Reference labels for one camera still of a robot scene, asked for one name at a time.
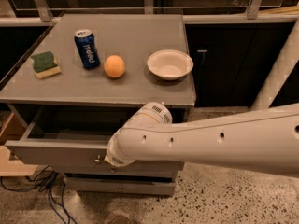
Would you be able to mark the grey top drawer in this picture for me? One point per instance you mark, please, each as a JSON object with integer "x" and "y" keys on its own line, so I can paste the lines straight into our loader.
{"x": 69, "y": 138}

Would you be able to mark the grey drawer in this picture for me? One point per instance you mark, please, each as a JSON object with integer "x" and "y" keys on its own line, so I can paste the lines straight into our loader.
{"x": 163, "y": 185}
{"x": 69, "y": 138}

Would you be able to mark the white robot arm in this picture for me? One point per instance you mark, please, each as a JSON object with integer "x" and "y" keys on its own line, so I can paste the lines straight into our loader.
{"x": 263, "y": 140}

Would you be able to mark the metal drawer knob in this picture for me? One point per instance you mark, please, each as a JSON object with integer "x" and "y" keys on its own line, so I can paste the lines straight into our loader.
{"x": 98, "y": 160}

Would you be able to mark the grey lower drawer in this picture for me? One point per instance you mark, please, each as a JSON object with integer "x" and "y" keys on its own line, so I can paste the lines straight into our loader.
{"x": 163, "y": 185}

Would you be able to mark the orange fruit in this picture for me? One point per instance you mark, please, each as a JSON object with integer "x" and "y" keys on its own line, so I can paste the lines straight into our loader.
{"x": 114, "y": 66}

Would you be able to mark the green yellow sponge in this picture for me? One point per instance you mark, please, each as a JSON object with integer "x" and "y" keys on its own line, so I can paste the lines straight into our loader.
{"x": 45, "y": 65}

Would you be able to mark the white paper bowl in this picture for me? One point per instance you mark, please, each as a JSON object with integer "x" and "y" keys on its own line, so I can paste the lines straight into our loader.
{"x": 169, "y": 64}

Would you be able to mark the blue Pepsi can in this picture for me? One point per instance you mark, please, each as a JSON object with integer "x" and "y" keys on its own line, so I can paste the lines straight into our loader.
{"x": 85, "y": 43}

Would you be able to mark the dark wall cabinet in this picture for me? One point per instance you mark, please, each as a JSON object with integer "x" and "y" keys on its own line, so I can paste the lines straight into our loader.
{"x": 232, "y": 61}

